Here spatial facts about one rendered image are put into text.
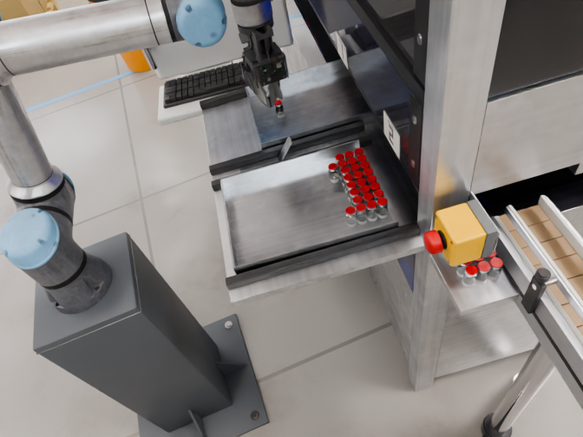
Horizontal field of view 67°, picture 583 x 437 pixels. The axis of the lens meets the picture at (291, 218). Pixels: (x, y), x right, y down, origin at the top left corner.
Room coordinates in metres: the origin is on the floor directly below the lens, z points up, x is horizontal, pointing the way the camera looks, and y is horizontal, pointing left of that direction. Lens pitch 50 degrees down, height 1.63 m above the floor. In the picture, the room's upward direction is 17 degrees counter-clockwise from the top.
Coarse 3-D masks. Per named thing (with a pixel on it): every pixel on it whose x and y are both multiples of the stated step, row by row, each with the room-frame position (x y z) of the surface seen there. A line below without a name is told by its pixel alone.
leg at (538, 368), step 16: (544, 352) 0.24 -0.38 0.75; (528, 368) 0.25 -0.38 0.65; (544, 368) 0.23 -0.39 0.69; (512, 384) 0.27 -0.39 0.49; (528, 384) 0.23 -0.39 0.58; (512, 400) 0.24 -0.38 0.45; (528, 400) 0.23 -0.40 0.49; (496, 416) 0.25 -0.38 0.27; (512, 416) 0.23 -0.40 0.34; (496, 432) 0.23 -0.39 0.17
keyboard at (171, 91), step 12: (204, 72) 1.41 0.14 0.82; (216, 72) 1.38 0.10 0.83; (228, 72) 1.36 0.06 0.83; (240, 72) 1.34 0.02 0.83; (168, 84) 1.39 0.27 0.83; (180, 84) 1.37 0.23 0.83; (192, 84) 1.35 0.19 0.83; (204, 84) 1.33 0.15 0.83; (216, 84) 1.31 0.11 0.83; (228, 84) 1.29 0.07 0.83; (240, 84) 1.29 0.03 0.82; (168, 96) 1.32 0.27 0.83; (180, 96) 1.30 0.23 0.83; (192, 96) 1.30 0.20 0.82; (204, 96) 1.28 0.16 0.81
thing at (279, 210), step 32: (288, 160) 0.77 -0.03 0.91; (320, 160) 0.77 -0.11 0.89; (224, 192) 0.73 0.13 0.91; (256, 192) 0.73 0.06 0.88; (288, 192) 0.70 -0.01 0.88; (320, 192) 0.67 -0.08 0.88; (256, 224) 0.64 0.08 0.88; (288, 224) 0.61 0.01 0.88; (320, 224) 0.58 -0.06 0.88; (384, 224) 0.51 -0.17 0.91; (256, 256) 0.55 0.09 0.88; (288, 256) 0.51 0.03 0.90
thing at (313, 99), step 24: (312, 72) 1.11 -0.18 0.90; (336, 72) 1.10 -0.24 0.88; (288, 96) 1.06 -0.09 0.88; (312, 96) 1.02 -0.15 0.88; (336, 96) 0.99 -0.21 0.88; (360, 96) 0.96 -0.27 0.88; (264, 120) 0.98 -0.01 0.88; (288, 120) 0.95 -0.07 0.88; (312, 120) 0.93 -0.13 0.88; (336, 120) 0.90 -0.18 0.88; (360, 120) 0.85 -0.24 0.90; (264, 144) 0.85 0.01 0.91
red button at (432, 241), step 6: (426, 234) 0.40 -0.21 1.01; (432, 234) 0.39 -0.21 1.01; (438, 234) 0.39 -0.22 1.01; (426, 240) 0.39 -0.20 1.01; (432, 240) 0.38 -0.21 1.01; (438, 240) 0.38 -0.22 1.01; (426, 246) 0.39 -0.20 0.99; (432, 246) 0.38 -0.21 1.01; (438, 246) 0.37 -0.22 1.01; (432, 252) 0.37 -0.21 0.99; (438, 252) 0.37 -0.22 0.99
